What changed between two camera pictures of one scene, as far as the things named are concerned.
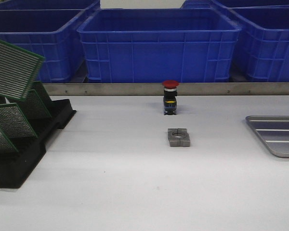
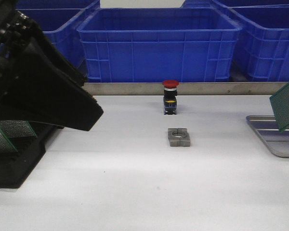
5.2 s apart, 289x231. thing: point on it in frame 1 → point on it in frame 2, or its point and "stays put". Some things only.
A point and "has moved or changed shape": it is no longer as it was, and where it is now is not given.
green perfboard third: [10, 120] stays put
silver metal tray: [280, 133] stays put
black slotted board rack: [11, 170] stays put
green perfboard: [13, 70] has moved or changed shape
